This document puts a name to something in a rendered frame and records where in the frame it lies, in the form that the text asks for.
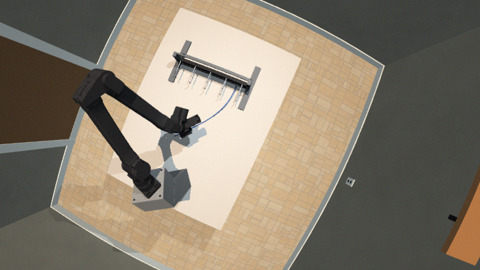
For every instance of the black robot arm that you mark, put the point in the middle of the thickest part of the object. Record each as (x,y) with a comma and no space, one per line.
(88,96)

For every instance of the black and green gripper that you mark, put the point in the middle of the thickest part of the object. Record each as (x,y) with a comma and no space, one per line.
(182,135)

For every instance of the grey patch panel rack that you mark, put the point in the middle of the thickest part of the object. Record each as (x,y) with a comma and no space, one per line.
(181,58)

